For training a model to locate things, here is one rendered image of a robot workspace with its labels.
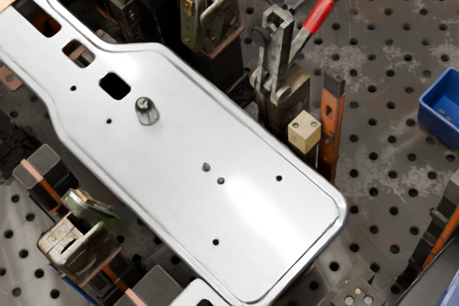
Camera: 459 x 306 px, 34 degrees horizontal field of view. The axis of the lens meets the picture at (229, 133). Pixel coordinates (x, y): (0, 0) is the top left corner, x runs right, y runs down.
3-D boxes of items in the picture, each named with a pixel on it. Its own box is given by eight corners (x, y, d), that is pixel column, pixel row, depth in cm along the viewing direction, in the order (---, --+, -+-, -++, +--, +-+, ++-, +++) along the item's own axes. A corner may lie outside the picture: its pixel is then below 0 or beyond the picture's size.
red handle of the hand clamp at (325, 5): (253, 80, 108) (316, -14, 104) (259, 80, 110) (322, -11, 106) (274, 98, 107) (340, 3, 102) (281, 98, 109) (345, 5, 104)
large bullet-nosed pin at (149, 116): (135, 120, 116) (126, 101, 110) (150, 106, 117) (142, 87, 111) (149, 133, 115) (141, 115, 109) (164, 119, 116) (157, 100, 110)
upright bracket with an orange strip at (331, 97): (314, 202, 138) (322, 70, 93) (320, 197, 139) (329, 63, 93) (326, 212, 137) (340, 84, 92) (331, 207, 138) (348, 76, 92)
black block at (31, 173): (50, 231, 141) (-7, 175, 114) (93, 191, 143) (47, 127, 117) (78, 260, 138) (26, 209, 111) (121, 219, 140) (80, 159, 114)
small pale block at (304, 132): (289, 209, 138) (286, 125, 105) (302, 195, 139) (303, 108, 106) (303, 221, 137) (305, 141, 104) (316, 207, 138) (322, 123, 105)
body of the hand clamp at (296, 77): (261, 169, 142) (251, 80, 110) (287, 144, 144) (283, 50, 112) (285, 189, 140) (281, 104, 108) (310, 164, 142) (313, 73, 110)
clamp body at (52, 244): (80, 295, 135) (13, 241, 104) (128, 248, 138) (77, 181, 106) (113, 331, 132) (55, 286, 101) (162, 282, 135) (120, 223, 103)
